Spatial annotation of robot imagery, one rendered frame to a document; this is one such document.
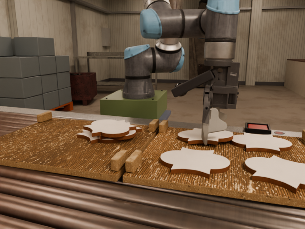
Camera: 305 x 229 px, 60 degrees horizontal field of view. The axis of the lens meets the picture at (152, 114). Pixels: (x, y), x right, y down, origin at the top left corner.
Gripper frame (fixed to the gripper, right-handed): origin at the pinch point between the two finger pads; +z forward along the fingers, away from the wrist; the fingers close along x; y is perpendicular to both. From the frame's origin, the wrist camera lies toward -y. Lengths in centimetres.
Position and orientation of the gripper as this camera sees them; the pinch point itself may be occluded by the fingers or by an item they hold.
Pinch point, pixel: (204, 135)
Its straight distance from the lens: 73.1
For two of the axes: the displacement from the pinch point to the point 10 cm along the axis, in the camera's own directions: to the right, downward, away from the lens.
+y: 9.6, 0.8, -2.6
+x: 2.7, -2.2, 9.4
